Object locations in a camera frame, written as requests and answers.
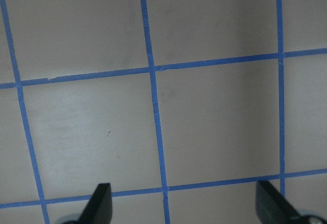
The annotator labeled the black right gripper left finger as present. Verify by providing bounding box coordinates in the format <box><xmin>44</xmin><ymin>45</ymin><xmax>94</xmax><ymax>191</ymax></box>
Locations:
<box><xmin>77</xmin><ymin>183</ymin><xmax>113</xmax><ymax>224</ymax></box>

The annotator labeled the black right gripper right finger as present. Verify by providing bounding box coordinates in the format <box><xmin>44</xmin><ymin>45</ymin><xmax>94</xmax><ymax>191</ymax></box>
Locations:
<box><xmin>255</xmin><ymin>181</ymin><xmax>302</xmax><ymax>224</ymax></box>

